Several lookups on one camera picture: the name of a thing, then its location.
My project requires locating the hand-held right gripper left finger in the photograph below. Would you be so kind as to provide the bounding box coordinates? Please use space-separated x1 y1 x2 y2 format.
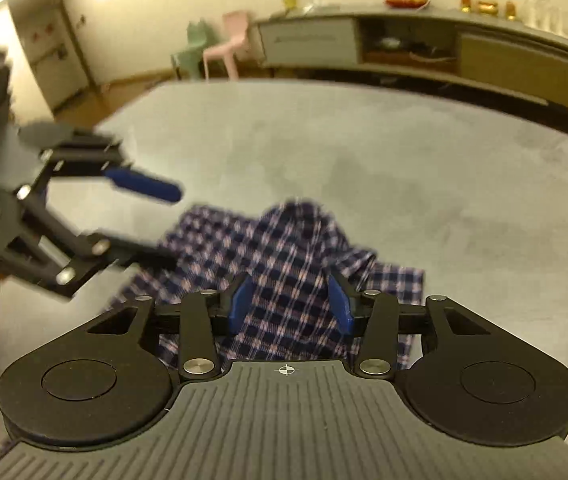
86 272 253 380

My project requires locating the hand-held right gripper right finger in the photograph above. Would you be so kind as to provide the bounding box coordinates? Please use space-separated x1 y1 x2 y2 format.
328 274 492 378

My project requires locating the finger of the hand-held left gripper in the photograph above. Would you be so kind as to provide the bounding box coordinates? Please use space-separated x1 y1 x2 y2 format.
6 194 179 302
18 122 185 206

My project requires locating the blue plaid shirt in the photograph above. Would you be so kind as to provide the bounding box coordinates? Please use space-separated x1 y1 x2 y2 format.
108 200 425 368

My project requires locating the green plastic chair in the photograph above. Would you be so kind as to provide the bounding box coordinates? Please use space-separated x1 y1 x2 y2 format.
171 19 217 81

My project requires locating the white door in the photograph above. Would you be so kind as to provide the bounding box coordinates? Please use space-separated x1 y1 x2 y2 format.
8 0 90 113

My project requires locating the pink plastic chair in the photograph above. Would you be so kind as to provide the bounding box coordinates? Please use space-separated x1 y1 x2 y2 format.
201 10 251 81

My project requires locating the long grey sideboard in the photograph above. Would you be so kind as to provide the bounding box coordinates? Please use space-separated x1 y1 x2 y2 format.
253 4 568 121

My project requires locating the clear glass cup set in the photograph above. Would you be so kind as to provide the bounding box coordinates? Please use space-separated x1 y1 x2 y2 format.
521 0 568 36

